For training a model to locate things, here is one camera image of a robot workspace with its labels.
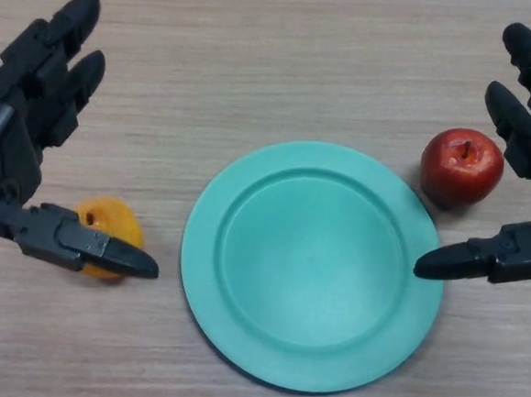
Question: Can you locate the yellow orange pear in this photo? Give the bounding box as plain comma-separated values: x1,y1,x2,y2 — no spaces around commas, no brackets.
68,194,149,284

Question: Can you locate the green round plate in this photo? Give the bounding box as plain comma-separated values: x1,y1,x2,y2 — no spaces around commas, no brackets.
171,131,455,397

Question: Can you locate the red apple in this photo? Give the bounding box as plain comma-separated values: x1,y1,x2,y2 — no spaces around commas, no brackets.
416,125,508,214

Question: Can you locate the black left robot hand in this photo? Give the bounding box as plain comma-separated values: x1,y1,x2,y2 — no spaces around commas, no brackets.
0,0,181,281

